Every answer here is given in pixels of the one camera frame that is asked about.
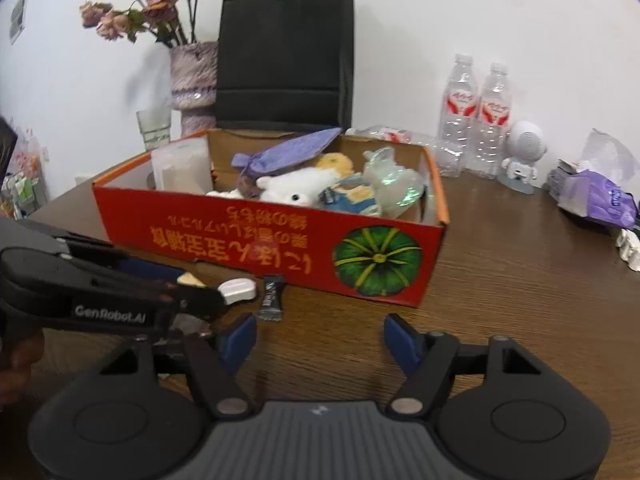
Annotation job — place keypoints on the translucent white plastic bag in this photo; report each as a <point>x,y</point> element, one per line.
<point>607,152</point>

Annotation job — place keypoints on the person's left hand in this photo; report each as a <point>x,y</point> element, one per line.
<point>22,365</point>

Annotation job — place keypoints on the crushed empty water bottle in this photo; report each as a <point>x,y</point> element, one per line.
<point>400,135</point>

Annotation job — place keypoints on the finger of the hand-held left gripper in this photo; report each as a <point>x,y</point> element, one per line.
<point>150,269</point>
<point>200,301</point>

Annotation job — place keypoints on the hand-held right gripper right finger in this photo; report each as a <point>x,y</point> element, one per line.
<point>400,341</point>

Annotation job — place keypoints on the black paper bag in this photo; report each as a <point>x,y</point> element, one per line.
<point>285,50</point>

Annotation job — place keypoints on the red cardboard box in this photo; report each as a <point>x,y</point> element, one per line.
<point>280,255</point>

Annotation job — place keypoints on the white robot figure speaker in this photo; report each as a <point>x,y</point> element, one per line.
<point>525,145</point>

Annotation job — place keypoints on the colourful printed bag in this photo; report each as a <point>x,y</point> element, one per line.
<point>25,180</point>

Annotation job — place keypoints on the clear plastic swab container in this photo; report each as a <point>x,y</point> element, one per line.
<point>182,167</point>

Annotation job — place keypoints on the tan and white plush toy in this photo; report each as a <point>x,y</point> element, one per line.
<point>295,185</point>

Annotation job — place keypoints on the clear plastic bag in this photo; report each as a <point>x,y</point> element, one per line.
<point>395,185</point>

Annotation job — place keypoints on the purple tissue packet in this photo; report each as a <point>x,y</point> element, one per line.
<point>600,197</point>

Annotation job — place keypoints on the blue and cream packet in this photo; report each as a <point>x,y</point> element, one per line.
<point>350,198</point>

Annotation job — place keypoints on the black candy wrapper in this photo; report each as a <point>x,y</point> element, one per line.
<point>270,297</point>

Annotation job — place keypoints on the purple white ceramic vase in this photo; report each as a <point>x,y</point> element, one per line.
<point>192,85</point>

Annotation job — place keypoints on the clear water bottle red label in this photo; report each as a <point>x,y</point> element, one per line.
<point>457,110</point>
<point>492,120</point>

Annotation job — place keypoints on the small grey box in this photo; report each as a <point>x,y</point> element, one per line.
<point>562,180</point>

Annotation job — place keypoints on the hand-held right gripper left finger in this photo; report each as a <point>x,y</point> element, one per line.
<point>240,341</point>

